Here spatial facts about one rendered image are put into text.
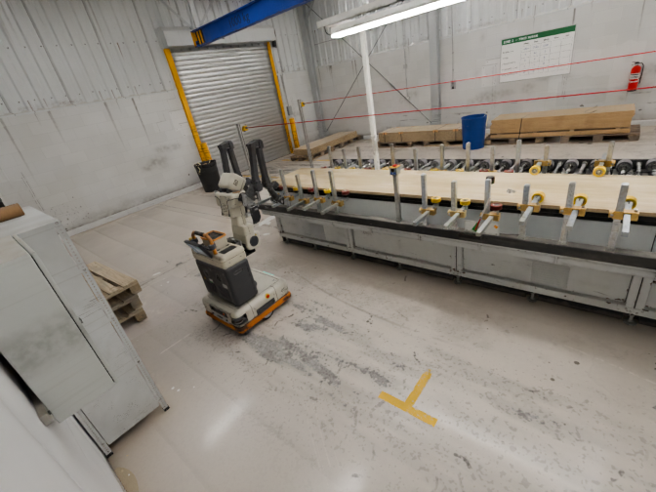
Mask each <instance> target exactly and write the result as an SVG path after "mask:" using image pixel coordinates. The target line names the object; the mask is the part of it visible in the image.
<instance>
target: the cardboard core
mask: <svg viewBox="0 0 656 492"><path fill-rule="evenodd" d="M23 215H25V213H24V211H23V210H22V208H21V206H20V205H19V203H16V204H12V205H9V206H5V207H2V208H0V223H2V222H5V221H8V220H10V219H13V218H17V217H20V216H23Z"/></svg>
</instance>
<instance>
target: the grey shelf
mask: <svg viewBox="0 0 656 492"><path fill-rule="evenodd" d="M22 210H23V211H24V213H25V215H23V216H20V217H17V218H13V219H10V220H8V221H5V222H2V223H0V238H2V237H5V236H8V235H11V236H12V237H13V235H17V236H18V237H19V238H20V239H21V240H22V241H23V242H24V243H25V244H27V245H28V246H29V247H30V248H31V249H32V250H33V251H34V252H35V253H36V254H37V255H38V257H39V259H40V260H41V262H42V263H43V265H44V266H45V268H46V269H47V271H49V273H50V274H51V276H52V278H53V279H54V281H55V282H56V284H57V285H58V287H59V288H60V290H61V292H62V294H63V295H64V297H65V298H66V300H67V301H68V303H69V304H70V306H71V307H72V309H73V311H74V312H75V314H76V315H77V317H80V318H81V319H82V321H83V323H82V324H83V326H84V328H85V329H86V331H87V332H88V334H89V335H90V337H91V338H92V340H93V341H94V343H95V344H96V346H97V348H98V349H99V351H100V352H101V354H102V356H103V357H104V359H105V360H106V362H107V364H108V365H109V367H110V368H111V370H112V371H113V373H114V374H115V376H116V377H117V379H118V381H119V383H117V384H116V383H115V382H114V384H115V386H114V387H113V388H111V389H109V390H108V391H106V392H105V393H103V394H102V395H100V396H99V397H98V398H96V399H95V400H93V401H92V402H90V403H89V404H87V405H86V406H84V407H83V408H82V409H80V410H79V411H77V412H76V413H74V415H75V417H76V418H77V419H78V420H79V422H80V423H81V424H82V425H83V427H84V428H85V429H86V431H87V432H88V433H89V434H90V436H91V437H92V438H93V439H94V440H95V441H96V442H97V444H98V445H99V446H100V448H101V450H102V451H103V452H104V454H105V456H106V457H107V458H109V457H110V456H111V455H112V454H113V452H112V450H111V449H110V448H109V447H108V446H107V444H108V445H109V444H111V443H112V442H113V441H114V440H116V439H117V438H118V437H120V436H121V435H122V434H123V433H125V432H126V431H127V430H129V429H130V428H131V427H133V426H134V425H135V424H136V423H138V422H139V421H140V420H141V419H143V418H144V417H145V416H146V415H148V414H149V413H150V412H152V411H153V410H154V409H155V408H157V407H158V406H159V403H160V405H161V406H162V409H163V410H164V411H165V412H166V411H167V410H168V409H169V408H170V407H169V406H168V404H167V403H166V402H165V400H164V398H163V396H162V395H161V393H160V391H159V390H158V388H157V386H156V384H155V383H154V382H153V380H152V378H151V377H150V375H149V373H148V372H147V370H146V368H145V366H144V364H143V362H142V361H141V358H140V357H139V355H138V354H137V352H136V350H135V349H134V347H133V345H132V343H131V342H130V340H129V338H128V337H127V335H126V333H125V331H124V330H123V328H122V326H121V325H120V323H119V321H118V319H117V318H116V315H115V314H114V313H113V311H112V309H111V307H110V306H109V304H108V302H107V301H106V299H105V297H104V295H103V293H102V291H101V289H100V288H99V286H98V284H97V283H96V281H95V279H94V277H93V276H92V274H91V272H90V271H89V270H88V267H87V266H86V265H85V263H84V261H83V260H82V258H81V256H80V254H79V253H78V251H77V249H76V248H75V246H74V244H73V242H72V241H71V239H70V237H69V236H68V234H67V232H66V230H65V229H64V227H63V225H62V222H61V220H57V219H55V218H53V217H51V216H49V215H47V214H45V213H43V212H41V211H38V210H36V209H34V208H32V207H31V206H26V207H23V208H22ZM54 227H55V228H56V230H57V231H55V229H54ZM60 229H61V230H60ZM57 232H58V233H59V235H60V236H58V234H57ZM62 232H63V233H62ZM60 237H61V238H60ZM61 239H62V241H63V243H64V244H65V246H66V248H67V249H68V251H69V253H70V254H71V256H72V257H71V256H70V255H69V253H68V251H67V250H66V248H65V246H64V245H63V243H62V241H61ZM66 239H67V240H66ZM67 242H69V243H67ZM69 245H70V246H69ZM71 248H72V250H71ZM73 252H74V253H73ZM75 255H76V256H75ZM77 258H78V259H77ZM78 261H80V262H78ZM85 272H87V273H85ZM81 273H83V275H84V277H85V278H86V280H87V282H88V283H89V285H90V287H91V289H92V290H93V292H94V294H95V295H96V297H97V299H98V300H97V299H96V297H95V296H94V294H93V292H92V291H91V289H90V287H89V286H88V284H87V282H86V281H85V279H84V277H83V275H82V274H81ZM87 275H89V276H87ZM89 278H90V279H89ZM91 281H92V282H91ZM92 284H93V285H92ZM94 286H95V287H94ZM96 289H97V290H96ZM97 292H99V293H97ZM113 320H115V321H113ZM110 321H111V323H112V324H113V326H114V328H115V329H116V331H117V333H118V335H119V336H120V338H121V340H122V341H123V342H122V341H121V340H120V338H119V336H118V335H117V333H116V331H115V330H114V328H113V326H112V325H111V323H110ZM115 322H116V323H115ZM116 325H117V326H116ZM118 327H119V328H118ZM119 330H120V331H119ZM121 332H122V333H121ZM122 335H123V336H122ZM123 337H125V338H123ZM125 339H126V340H125ZM126 342H127V343H126ZM128 344H129V345H128ZM136 365H138V367H139V369H140V370H141V372H142V374H143V376H142V374H141V372H140V371H139V369H138V367H137V366H136ZM158 402H159V403H158ZM162 402H163V403H162ZM163 404H164V405H163ZM106 449H107V450H106Z"/></svg>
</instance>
